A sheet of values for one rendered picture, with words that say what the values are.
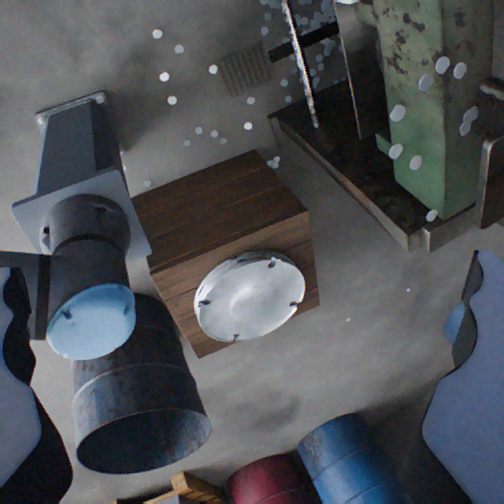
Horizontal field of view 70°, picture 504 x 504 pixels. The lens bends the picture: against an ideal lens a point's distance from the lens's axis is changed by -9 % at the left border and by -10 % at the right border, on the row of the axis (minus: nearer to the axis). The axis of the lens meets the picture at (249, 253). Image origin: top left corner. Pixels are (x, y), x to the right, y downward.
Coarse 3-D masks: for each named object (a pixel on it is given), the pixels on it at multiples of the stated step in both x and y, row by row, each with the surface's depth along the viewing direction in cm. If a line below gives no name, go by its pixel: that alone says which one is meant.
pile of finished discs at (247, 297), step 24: (240, 264) 92; (264, 264) 94; (288, 264) 97; (216, 288) 94; (240, 288) 97; (264, 288) 99; (288, 288) 103; (216, 312) 99; (240, 312) 101; (264, 312) 105; (288, 312) 110; (216, 336) 105; (240, 336) 109
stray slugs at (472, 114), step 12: (444, 60) 45; (456, 72) 46; (420, 84) 46; (396, 108) 47; (396, 120) 48; (468, 120) 53; (396, 144) 51; (396, 156) 52; (420, 156) 54; (432, 216) 63
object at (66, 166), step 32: (96, 96) 91; (64, 128) 80; (96, 128) 78; (64, 160) 68; (96, 160) 66; (32, 192) 66; (64, 192) 59; (96, 192) 61; (128, 192) 64; (32, 224) 60; (128, 256) 71
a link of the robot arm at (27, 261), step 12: (0, 252) 46; (12, 252) 47; (24, 252) 48; (0, 264) 44; (12, 264) 45; (24, 264) 45; (36, 264) 46; (24, 276) 44; (36, 276) 45; (36, 288) 45; (36, 300) 44
